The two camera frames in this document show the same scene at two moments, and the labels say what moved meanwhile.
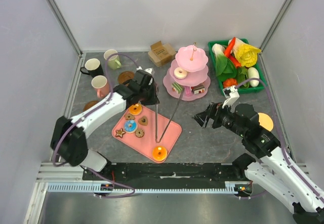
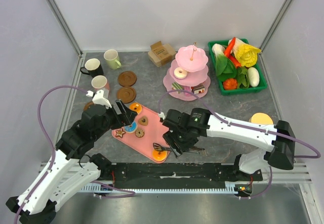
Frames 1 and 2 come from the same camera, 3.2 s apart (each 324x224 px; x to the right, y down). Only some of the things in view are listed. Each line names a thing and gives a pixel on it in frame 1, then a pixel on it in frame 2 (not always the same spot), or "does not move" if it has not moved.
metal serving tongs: x=156 y=120 to x=158 y=147
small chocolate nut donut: x=139 y=133 does not move
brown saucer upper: x=124 y=76 does not move
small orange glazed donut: x=159 y=153 does not move
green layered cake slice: x=176 y=88 does not move
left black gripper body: x=148 y=95 to x=112 y=122
